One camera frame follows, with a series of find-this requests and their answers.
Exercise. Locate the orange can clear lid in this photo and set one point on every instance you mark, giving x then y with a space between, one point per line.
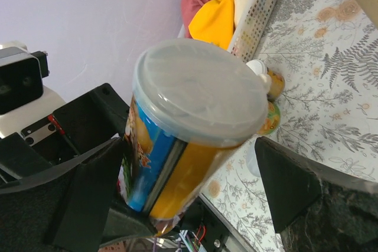
270 120

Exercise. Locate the yellow can white lid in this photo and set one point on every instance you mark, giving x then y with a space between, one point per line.
274 81

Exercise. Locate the yellow cloth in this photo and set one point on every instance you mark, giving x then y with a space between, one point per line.
214 23

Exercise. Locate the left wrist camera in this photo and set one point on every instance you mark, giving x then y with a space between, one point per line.
24 97

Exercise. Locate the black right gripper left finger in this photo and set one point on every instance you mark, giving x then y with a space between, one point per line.
63 208

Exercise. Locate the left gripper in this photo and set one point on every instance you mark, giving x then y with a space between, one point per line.
68 132

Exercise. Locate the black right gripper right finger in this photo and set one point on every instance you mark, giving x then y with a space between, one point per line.
315 207

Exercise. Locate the white plastic basket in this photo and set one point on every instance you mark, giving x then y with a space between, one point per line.
249 31

